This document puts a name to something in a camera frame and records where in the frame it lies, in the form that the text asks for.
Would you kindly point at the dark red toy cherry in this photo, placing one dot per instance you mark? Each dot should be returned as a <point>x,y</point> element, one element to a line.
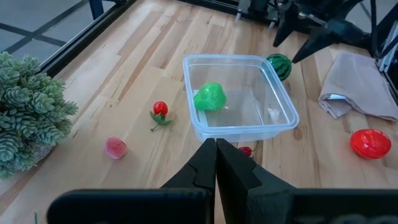
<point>245,151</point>

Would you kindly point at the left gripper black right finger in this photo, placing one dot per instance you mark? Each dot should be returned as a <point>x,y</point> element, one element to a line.
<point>248,199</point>

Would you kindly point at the small red leafy toy fruit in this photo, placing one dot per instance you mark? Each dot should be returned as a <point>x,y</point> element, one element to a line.
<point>160,108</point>

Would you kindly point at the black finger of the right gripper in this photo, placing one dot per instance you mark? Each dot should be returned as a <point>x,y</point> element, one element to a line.
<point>287,18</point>
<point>320,39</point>

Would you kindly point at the striped green toy watermelon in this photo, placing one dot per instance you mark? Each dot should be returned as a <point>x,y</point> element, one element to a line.
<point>281,67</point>

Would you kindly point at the artificial green potted plant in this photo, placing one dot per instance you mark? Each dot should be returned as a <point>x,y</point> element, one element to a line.
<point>28,109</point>

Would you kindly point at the large red toy tomato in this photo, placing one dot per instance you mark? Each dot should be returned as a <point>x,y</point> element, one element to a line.
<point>370,144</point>

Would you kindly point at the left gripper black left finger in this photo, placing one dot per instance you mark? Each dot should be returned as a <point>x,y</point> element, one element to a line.
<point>192,202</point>

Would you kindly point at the black aluminium table frame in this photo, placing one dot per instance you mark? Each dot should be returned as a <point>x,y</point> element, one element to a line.
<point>81,37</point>

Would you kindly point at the folded beige cloth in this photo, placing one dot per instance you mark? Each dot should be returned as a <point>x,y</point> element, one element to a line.
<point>357,84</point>

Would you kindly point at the pink toy lychee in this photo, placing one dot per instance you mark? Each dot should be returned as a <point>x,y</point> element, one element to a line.
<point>115,147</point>

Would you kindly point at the clear plastic tupperware container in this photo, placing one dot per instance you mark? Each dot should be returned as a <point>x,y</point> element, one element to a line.
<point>242,130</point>

